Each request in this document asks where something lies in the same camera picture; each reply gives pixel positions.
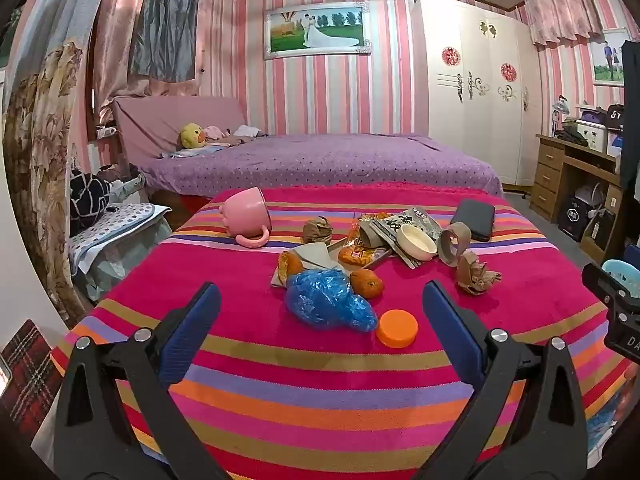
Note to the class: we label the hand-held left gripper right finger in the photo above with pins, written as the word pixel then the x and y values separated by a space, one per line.
pixel 450 327

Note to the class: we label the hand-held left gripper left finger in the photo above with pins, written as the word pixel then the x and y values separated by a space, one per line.
pixel 196 322

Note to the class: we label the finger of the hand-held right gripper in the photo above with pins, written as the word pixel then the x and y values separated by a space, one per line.
pixel 602 282

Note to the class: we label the light blue plastic basket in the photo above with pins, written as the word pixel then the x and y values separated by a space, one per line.
pixel 614 269

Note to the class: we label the white paper bowl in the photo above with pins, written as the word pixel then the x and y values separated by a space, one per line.
pixel 417 242

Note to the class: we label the blue plastic bag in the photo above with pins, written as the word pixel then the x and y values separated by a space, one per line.
pixel 325 302

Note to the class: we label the orange plastic lid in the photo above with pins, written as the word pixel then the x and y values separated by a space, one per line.
pixel 397 327

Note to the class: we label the flat crumpled brown paper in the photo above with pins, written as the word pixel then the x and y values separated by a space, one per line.
pixel 472 272

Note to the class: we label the black box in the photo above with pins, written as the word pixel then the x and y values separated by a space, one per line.
pixel 572 216

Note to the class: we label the tangerine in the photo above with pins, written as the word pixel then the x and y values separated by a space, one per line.
pixel 367 284

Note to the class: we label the beige tape roll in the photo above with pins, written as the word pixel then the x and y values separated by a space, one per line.
pixel 457 234

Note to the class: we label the black wallet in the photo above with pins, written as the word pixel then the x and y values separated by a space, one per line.
pixel 472 220

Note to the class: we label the orange peel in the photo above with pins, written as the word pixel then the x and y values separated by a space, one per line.
pixel 291 266

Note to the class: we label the orange snack packet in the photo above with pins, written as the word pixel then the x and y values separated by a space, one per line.
pixel 355 255

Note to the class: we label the grey printed packet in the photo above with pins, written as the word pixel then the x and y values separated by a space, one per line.
pixel 395 221

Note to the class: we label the pink mug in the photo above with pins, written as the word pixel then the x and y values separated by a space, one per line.
pixel 245 210

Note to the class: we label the wooden desk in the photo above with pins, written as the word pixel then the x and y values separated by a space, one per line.
pixel 550 170

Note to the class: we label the polka dot cushion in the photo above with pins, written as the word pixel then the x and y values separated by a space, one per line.
pixel 120 217

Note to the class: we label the round crumpled brown paper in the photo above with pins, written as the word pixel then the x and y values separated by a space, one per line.
pixel 317 230

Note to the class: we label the white storage box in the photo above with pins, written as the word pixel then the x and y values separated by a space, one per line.
pixel 594 130

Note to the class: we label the dark hanging clothing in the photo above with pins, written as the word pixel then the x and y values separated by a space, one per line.
pixel 631 120

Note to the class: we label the black white patterned bag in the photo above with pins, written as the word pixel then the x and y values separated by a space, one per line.
pixel 87 195

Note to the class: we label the red plaid cloth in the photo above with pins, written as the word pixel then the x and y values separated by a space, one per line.
pixel 30 375

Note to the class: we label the desk lamp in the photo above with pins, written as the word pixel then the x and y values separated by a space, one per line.
pixel 561 107

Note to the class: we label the yellow duck plush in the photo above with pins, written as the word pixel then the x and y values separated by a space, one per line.
pixel 192 136

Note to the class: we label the pink cloth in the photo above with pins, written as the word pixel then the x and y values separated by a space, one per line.
pixel 214 132

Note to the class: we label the pink covered headboard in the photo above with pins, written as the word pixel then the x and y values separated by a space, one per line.
pixel 150 125

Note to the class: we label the purple dotted bedspread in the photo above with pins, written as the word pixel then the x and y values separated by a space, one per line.
pixel 325 165

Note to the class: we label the white power strip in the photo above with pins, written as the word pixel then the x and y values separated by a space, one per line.
pixel 105 132

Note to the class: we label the white wardrobe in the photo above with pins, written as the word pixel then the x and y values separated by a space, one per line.
pixel 475 110

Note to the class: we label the beige floral curtain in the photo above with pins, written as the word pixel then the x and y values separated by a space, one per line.
pixel 45 160

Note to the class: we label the small framed couple photo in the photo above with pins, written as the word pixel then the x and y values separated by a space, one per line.
pixel 606 60

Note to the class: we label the pink floral valance curtain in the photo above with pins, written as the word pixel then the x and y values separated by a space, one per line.
pixel 562 10

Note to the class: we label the shiny pink curtain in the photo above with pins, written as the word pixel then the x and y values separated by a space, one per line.
pixel 115 35

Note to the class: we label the grey curtain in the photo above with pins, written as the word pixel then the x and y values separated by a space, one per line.
pixel 165 25

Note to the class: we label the framed wedding photo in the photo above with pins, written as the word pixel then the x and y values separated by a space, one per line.
pixel 317 30

